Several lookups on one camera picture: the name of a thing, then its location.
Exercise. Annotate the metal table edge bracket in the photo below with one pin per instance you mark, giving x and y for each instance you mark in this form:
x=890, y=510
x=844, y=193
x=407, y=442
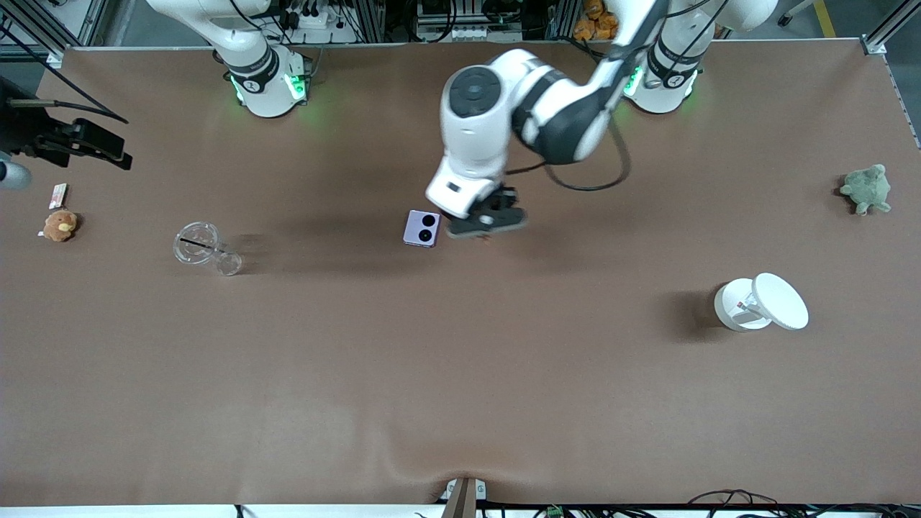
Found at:
x=464, y=496

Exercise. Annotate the clear plastic cup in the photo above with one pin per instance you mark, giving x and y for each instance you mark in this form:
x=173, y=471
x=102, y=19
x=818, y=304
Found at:
x=201, y=246

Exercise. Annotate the brown plush toy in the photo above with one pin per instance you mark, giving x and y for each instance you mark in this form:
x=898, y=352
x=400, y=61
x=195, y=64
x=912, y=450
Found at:
x=60, y=226

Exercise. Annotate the aluminium frame post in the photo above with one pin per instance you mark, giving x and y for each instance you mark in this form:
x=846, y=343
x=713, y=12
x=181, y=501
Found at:
x=50, y=25
x=886, y=32

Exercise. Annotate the lilac flip phone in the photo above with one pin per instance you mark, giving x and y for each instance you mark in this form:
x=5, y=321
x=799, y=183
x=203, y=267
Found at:
x=422, y=229

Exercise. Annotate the white power strip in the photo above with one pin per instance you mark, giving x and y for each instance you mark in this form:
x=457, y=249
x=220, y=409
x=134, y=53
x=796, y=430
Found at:
x=320, y=21

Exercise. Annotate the green plush turtle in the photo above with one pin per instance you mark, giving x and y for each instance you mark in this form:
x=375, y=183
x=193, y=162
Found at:
x=867, y=190

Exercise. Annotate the orange plush toy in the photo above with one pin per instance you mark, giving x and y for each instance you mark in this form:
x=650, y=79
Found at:
x=596, y=20

